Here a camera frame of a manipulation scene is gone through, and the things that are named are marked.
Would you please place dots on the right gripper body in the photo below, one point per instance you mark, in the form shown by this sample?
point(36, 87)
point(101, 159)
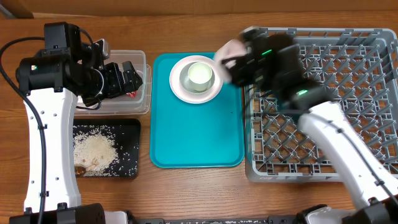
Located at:
point(241, 62)

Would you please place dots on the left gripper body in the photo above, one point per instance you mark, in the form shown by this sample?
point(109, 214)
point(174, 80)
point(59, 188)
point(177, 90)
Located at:
point(108, 82)

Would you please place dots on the red foil wrapper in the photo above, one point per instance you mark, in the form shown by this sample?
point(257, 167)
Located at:
point(132, 94)

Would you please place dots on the small pink-white bowl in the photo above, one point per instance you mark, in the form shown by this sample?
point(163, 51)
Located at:
point(233, 48)

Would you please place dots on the brown food scrap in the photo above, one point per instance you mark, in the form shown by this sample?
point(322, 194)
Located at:
point(80, 171)

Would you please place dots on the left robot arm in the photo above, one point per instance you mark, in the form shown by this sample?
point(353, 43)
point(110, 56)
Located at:
point(51, 83)

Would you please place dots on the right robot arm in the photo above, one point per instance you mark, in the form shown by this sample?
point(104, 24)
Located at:
point(321, 104)

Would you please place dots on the grey dishwasher rack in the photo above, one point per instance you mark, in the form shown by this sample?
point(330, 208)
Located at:
point(359, 66)

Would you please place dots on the clear plastic bin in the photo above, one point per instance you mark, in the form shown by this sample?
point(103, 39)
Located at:
point(126, 105)

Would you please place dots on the grey bowl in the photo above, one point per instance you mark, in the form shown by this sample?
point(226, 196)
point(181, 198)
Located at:
point(185, 83)

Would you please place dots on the black plastic tray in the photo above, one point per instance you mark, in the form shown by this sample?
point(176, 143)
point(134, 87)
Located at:
point(130, 137)

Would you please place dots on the large white plate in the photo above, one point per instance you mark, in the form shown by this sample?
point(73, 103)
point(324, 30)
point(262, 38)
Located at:
point(193, 98)

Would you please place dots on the pale green cup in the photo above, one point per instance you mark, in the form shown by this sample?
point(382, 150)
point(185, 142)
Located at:
point(199, 76)

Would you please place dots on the white rice pile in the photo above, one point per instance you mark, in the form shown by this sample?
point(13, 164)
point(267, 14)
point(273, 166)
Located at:
point(93, 152)

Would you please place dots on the teal serving tray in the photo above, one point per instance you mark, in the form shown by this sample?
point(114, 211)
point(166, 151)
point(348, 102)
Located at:
point(184, 135)

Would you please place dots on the cardboard wall panel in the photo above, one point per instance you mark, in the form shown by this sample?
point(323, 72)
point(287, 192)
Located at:
point(31, 8)

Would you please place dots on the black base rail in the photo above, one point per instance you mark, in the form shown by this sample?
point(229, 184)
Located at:
point(273, 219)

